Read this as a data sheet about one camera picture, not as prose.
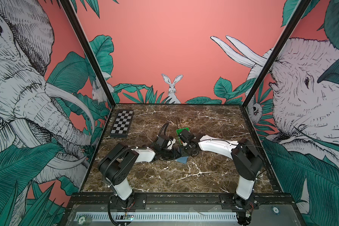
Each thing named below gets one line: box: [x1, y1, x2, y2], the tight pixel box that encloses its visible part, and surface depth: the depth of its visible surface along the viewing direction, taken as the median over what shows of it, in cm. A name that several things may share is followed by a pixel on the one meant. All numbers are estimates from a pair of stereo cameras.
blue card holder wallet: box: [176, 155, 189, 164], surface depth 90 cm
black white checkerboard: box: [110, 109, 135, 138], surface depth 106 cm
